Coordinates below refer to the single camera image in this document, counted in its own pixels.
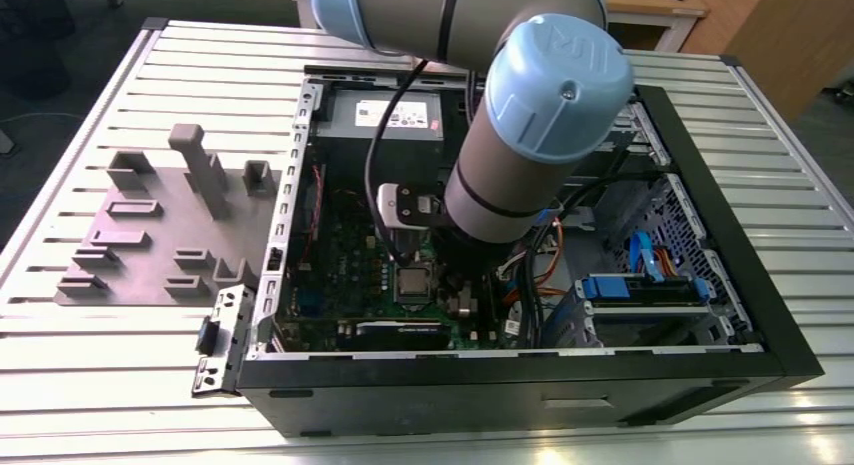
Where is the orange power wire bundle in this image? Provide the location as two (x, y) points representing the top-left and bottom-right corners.
(500, 219), (569, 306)

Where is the tall grey drive cage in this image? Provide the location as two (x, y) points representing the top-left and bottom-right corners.
(560, 99), (669, 221)

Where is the green motherboard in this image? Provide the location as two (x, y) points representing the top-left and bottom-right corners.
(277, 217), (516, 351)

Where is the thin red wire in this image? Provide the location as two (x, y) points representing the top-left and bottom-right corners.
(298, 163), (329, 274)

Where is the blue flat data wire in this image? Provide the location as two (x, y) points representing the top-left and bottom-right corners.
(630, 232), (666, 281)

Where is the wooden cabinet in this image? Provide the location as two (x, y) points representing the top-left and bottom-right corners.
(680, 0), (854, 121)

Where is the perforated grey disk bay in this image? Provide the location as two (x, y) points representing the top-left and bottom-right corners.
(572, 272), (766, 350)

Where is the black graphics card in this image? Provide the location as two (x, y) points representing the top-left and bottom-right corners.
(333, 318), (453, 354)

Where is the hard disk in blue carrier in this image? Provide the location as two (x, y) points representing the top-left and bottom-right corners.
(574, 274), (713, 306)

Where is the thick black cable bundle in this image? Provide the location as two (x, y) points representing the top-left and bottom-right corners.
(517, 172), (662, 349)

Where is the silver square CPU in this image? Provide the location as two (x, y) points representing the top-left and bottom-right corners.
(398, 268), (433, 294)

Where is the black camera cable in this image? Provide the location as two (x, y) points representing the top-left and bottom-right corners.
(365, 57), (433, 266)

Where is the grey plastic parts rack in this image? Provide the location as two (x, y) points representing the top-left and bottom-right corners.
(52, 123), (286, 307)

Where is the black open PC case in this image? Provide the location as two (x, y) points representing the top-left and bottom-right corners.
(237, 63), (826, 439)

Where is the grey power supply white label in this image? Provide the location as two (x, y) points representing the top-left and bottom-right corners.
(311, 90), (473, 216)

